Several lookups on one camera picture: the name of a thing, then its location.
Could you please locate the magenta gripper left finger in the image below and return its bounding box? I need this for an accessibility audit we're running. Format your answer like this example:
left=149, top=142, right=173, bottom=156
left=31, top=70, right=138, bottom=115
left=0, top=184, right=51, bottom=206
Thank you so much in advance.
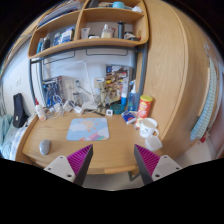
left=45, top=144, right=93, bottom=186

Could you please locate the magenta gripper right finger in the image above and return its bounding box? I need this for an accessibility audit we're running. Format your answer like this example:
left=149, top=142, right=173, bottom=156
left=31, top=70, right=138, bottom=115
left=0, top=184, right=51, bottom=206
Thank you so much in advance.
left=134, top=144, right=182, bottom=185

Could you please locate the grey computer mouse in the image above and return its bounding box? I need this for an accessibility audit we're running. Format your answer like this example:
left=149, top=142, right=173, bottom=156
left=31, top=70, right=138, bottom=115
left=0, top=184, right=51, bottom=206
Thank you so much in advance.
left=39, top=140, right=51, bottom=155

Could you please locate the pastel cloud mouse pad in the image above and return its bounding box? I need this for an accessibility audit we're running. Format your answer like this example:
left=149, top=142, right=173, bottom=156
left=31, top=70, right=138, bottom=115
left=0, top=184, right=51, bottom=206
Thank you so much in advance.
left=66, top=118, right=109, bottom=141

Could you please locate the clear plastic cup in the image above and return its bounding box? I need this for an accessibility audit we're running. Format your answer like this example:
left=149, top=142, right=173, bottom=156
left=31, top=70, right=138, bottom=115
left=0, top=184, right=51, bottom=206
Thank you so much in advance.
left=145, top=135, right=163, bottom=151

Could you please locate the white ceramic mug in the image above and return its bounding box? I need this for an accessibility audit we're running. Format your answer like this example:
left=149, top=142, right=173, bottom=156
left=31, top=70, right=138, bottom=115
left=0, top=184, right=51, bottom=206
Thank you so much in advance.
left=140, top=118, right=159, bottom=138

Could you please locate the wooden desk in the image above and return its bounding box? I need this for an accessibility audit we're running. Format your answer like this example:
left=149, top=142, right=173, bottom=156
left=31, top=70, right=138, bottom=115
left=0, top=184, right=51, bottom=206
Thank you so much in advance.
left=14, top=109, right=168, bottom=176

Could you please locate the blue snack packet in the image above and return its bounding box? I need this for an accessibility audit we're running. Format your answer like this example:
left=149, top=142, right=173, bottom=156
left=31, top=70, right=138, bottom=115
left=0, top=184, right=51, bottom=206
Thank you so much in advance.
left=122, top=111, right=136, bottom=124

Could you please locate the white red-capped bottle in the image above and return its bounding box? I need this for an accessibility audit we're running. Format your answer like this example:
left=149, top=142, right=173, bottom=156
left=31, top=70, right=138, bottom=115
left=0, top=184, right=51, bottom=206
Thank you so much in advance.
left=35, top=100, right=46, bottom=121

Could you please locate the white desk lamp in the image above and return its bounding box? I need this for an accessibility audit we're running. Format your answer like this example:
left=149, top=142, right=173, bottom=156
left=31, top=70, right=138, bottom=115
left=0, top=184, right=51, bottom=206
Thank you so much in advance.
left=82, top=61, right=97, bottom=110

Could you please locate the white cube charger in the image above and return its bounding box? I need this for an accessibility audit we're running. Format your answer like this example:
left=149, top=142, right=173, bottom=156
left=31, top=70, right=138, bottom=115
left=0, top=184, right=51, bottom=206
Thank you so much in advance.
left=106, top=109, right=113, bottom=116

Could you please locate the red yellow chips can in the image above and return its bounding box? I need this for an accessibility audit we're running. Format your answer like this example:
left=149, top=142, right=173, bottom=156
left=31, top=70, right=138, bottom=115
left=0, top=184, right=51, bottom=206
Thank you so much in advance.
left=135, top=95, right=153, bottom=128

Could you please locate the teal round container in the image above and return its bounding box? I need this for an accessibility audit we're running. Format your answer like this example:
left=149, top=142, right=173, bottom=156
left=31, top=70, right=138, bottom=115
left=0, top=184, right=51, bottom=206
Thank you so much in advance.
left=110, top=104, right=125, bottom=114

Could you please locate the blue spray bottle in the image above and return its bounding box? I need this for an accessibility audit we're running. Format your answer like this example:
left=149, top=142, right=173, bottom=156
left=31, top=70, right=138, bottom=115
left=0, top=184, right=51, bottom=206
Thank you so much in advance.
left=128, top=80, right=137, bottom=111

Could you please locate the wooden wardrobe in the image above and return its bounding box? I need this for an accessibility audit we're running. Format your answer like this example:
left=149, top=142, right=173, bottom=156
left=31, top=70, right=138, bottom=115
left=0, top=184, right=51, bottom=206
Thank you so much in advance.
left=143, top=0, right=223, bottom=159

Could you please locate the blue box on shelf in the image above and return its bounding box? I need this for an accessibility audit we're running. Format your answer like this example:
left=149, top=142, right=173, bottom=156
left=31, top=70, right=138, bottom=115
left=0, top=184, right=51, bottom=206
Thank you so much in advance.
left=53, top=26, right=75, bottom=46

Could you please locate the clear jar on shelf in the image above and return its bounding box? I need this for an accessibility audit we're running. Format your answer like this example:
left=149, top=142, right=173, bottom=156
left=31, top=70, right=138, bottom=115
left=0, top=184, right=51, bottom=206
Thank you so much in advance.
left=101, top=24, right=114, bottom=38

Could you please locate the black tumbler on shelf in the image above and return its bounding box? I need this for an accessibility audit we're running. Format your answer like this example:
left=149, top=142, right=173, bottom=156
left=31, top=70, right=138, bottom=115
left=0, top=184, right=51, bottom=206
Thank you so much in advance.
left=117, top=21, right=124, bottom=39

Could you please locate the wooden wall shelf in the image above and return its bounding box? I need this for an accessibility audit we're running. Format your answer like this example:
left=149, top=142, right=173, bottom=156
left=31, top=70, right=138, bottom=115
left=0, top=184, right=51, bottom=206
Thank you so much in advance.
left=28, top=0, right=149, bottom=59

